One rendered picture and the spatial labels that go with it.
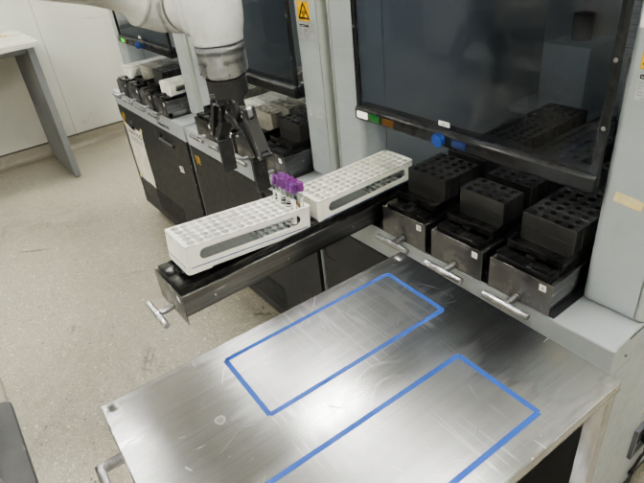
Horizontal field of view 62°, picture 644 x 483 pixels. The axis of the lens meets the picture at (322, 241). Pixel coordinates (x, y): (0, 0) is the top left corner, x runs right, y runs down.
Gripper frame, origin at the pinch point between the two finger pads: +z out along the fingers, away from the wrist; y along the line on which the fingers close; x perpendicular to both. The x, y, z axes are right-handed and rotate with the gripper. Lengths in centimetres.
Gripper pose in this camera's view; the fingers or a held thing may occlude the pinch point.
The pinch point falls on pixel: (245, 173)
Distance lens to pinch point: 111.4
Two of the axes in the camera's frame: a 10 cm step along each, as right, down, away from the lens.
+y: 6.0, 3.8, -7.0
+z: 1.1, 8.3, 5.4
